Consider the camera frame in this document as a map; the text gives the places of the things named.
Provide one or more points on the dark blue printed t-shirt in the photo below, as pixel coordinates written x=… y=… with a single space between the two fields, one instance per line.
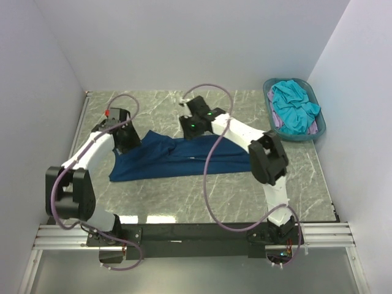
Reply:
x=161 y=156

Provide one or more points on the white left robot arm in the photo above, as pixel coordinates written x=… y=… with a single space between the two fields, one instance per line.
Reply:
x=69 y=193

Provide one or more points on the teal plastic laundry basket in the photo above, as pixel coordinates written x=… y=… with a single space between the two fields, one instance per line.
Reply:
x=319 y=119

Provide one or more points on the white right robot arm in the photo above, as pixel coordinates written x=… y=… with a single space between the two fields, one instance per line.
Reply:
x=268 y=159

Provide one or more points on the aluminium frame rail front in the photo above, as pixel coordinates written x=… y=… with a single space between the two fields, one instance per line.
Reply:
x=52 y=237

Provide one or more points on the turquoise t-shirt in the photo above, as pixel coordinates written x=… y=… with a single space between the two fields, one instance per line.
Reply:
x=291 y=103

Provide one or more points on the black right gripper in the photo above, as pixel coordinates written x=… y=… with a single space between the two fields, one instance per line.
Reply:
x=188 y=135

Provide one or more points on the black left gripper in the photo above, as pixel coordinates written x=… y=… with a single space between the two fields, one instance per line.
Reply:
x=134 y=140

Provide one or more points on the black base crossbar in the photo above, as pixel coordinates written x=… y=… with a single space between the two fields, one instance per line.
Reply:
x=197 y=249

